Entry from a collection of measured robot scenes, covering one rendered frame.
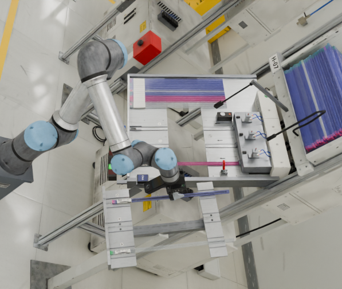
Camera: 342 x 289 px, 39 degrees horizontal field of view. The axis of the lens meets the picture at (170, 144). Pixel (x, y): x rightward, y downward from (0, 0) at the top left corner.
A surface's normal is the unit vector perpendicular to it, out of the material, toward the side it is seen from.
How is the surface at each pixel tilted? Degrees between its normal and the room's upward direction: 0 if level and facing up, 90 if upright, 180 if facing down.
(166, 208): 0
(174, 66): 90
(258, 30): 90
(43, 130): 8
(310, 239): 90
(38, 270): 0
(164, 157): 55
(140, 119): 43
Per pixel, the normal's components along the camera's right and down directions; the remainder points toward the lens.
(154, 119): 0.06, -0.61
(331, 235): -0.68, -0.42
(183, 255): 0.05, 0.79
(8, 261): 0.72, -0.45
